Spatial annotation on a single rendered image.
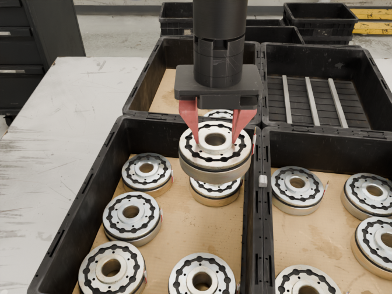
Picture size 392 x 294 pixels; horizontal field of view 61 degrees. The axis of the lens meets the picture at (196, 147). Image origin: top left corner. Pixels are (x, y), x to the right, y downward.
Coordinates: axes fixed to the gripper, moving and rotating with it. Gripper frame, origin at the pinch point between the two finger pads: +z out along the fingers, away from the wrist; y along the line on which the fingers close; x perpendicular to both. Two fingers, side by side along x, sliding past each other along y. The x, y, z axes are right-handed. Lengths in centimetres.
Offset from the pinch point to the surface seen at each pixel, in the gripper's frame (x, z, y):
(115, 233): 2.2, 19.1, 16.5
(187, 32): -167, 48, 9
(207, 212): -5.0, 22.1, 0.7
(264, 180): -2.5, 11.1, -8.5
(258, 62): -45.8, 10.6, -13.4
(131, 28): -300, 93, 71
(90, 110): -57, 33, 38
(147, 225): 0.3, 19.3, 11.2
